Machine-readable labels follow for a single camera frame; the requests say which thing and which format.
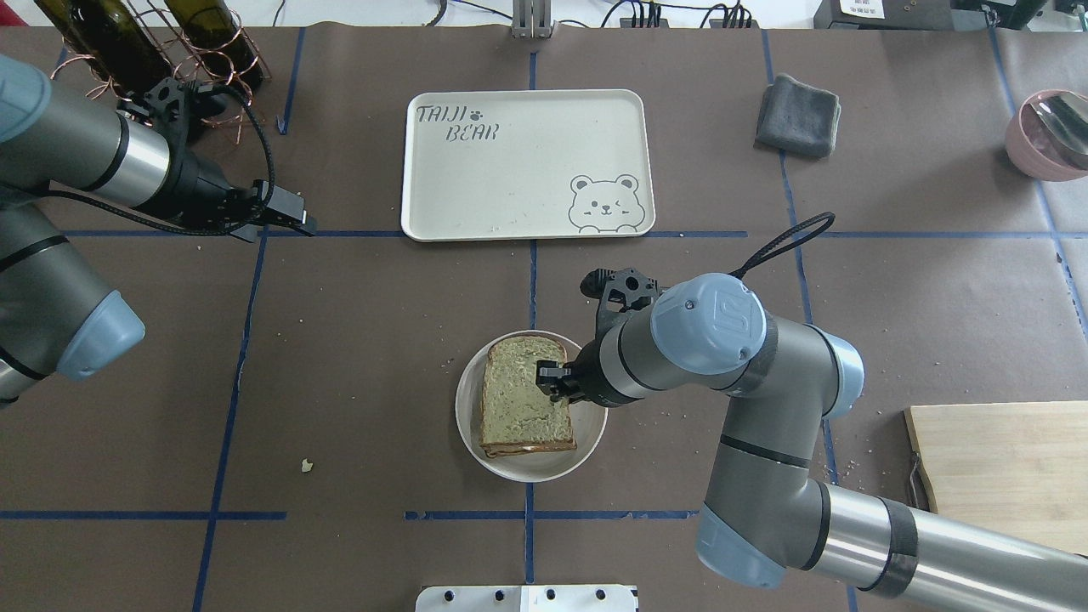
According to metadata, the metal scoop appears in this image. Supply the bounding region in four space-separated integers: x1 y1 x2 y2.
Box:
1029 91 1087 170

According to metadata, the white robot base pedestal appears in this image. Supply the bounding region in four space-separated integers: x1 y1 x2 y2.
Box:
415 584 640 611

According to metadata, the aluminium frame post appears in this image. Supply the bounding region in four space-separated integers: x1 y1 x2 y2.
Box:
512 0 554 40

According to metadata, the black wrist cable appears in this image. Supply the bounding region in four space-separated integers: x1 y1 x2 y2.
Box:
729 212 836 281

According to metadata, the cream bear tray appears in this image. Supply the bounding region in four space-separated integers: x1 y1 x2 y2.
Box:
400 89 656 241

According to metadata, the wooden cutting board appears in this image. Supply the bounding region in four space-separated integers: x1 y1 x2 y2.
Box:
904 400 1087 554

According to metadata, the grey folded cloth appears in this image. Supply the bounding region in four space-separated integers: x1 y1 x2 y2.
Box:
755 73 841 159

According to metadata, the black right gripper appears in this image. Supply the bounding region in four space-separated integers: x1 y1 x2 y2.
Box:
535 268 662 407

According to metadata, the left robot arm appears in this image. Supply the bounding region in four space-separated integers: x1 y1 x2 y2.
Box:
1 56 316 407

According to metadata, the copper wire bottle rack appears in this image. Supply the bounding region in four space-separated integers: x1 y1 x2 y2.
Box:
44 1 269 105

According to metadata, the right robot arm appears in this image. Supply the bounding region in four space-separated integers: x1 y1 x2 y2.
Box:
532 269 1087 611

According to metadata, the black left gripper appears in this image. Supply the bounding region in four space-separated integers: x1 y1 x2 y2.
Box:
129 77 316 241

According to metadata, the pink bowl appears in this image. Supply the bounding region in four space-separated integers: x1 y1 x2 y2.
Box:
1004 89 1087 182

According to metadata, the white round plate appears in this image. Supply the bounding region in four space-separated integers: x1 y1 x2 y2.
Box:
454 330 609 484

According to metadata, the dark green wine bottle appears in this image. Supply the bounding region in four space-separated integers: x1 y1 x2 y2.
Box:
35 1 173 97

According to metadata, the bread slice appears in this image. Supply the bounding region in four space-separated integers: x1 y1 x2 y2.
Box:
479 440 578 460
479 334 576 445

